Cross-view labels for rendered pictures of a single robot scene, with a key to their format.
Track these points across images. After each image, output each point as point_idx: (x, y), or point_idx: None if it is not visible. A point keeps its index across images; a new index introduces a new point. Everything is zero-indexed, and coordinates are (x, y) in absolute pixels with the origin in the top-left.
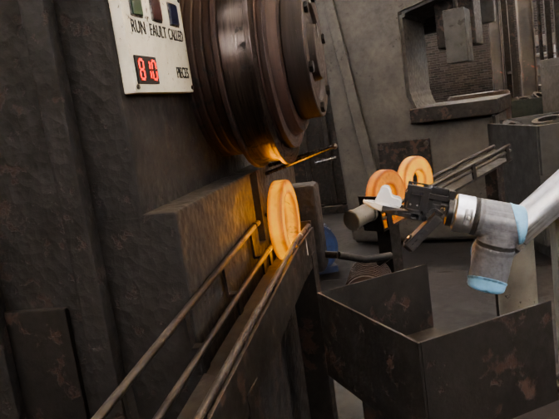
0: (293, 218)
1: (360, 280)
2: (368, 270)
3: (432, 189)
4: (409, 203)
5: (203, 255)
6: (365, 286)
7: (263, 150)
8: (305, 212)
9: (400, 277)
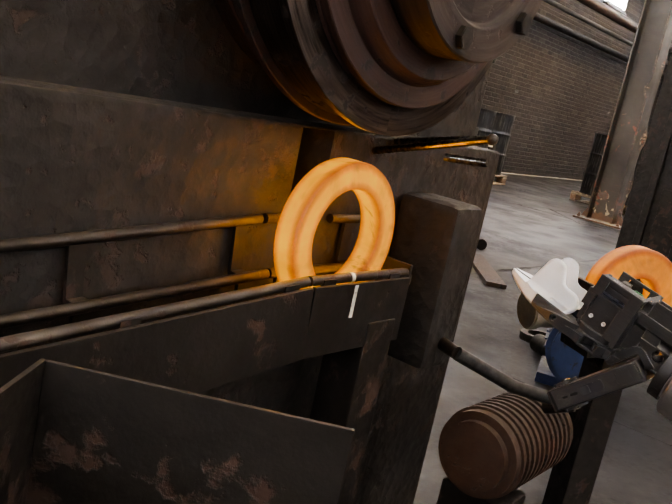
0: (369, 243)
1: (479, 418)
2: (508, 408)
3: (654, 308)
4: (590, 313)
5: (1, 196)
6: (164, 402)
7: (301, 75)
8: (429, 251)
9: (266, 426)
